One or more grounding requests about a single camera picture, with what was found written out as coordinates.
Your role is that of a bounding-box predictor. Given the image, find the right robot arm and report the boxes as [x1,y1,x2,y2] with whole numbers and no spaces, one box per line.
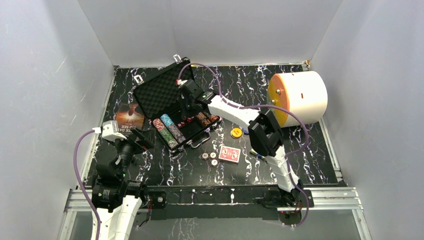
[176,79,312,209]

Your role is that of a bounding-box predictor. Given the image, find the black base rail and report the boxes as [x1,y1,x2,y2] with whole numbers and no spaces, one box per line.
[128,184,318,220]

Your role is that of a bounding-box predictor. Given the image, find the blue grey chip row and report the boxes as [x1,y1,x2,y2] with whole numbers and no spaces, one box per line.
[160,114,186,144]

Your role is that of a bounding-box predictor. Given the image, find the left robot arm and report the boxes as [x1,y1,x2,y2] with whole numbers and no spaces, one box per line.
[91,123,155,240]

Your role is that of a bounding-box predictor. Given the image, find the blue playing card deck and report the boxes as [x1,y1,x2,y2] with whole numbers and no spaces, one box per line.
[249,149,267,162]

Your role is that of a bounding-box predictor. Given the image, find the white poker chip upper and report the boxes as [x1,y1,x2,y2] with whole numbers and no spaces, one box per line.
[209,151,217,159]

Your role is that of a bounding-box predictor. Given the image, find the brown poker chip left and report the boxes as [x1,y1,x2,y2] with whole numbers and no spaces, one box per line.
[200,152,210,161]

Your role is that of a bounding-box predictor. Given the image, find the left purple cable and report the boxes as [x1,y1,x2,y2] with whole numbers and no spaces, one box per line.
[73,129,102,240]

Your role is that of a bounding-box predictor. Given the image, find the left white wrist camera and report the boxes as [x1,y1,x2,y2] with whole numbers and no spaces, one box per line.
[92,120,127,143]

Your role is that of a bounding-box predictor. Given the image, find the white orange cylindrical drum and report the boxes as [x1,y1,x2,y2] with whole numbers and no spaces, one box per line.
[267,71,328,124]

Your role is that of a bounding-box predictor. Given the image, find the red green chip row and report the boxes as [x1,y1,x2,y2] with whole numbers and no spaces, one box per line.
[152,118,178,149]

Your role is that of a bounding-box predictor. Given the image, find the white poker chip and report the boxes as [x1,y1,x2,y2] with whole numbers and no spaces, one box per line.
[209,151,217,159]
[210,159,219,167]

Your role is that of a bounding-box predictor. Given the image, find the white poker chip lower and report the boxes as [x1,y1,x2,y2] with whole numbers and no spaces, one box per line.
[210,159,219,167]

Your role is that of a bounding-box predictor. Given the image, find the red playing card deck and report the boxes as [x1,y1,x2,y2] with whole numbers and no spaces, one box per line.
[218,145,242,164]

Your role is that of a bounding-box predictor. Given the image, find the brown chip row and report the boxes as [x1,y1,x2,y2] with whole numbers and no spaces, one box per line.
[195,112,211,127]

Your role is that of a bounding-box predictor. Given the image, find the yellow dealer button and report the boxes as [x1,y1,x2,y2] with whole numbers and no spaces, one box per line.
[230,127,244,139]

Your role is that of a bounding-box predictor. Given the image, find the dark book with orange cover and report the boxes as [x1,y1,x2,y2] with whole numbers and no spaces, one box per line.
[115,103,145,133]

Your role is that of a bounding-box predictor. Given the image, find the black poker chip case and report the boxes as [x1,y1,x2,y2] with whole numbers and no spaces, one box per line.
[133,57,223,153]

